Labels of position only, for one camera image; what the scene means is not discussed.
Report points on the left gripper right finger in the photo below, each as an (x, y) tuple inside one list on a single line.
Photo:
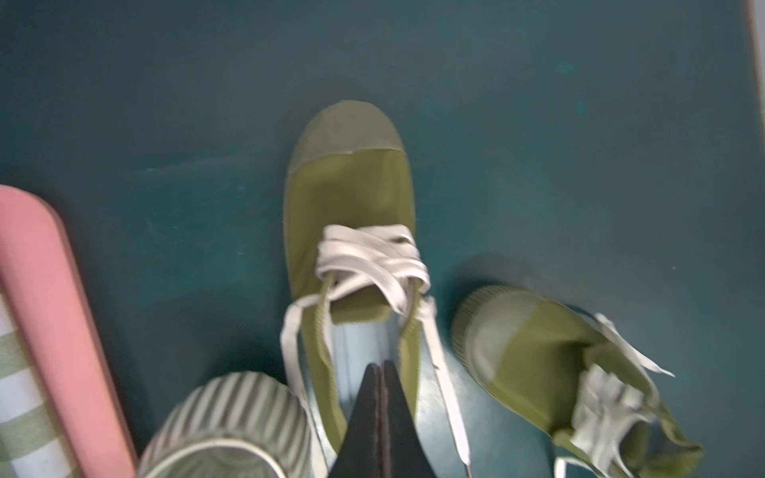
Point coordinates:
[(401, 453)]

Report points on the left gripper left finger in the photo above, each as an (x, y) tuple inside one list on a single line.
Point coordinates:
[(359, 455)]

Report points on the olive shoe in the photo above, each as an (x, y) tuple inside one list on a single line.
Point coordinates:
[(573, 376), (351, 256)]

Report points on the light blue insole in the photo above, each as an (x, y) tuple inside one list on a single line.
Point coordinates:
[(355, 346)]

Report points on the ribbed ceramic cup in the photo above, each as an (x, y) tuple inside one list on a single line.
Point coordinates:
[(243, 424)]

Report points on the green checkered cloth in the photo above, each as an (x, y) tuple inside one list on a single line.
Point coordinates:
[(33, 443)]

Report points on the pink tray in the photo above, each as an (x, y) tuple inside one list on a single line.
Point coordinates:
[(40, 278)]

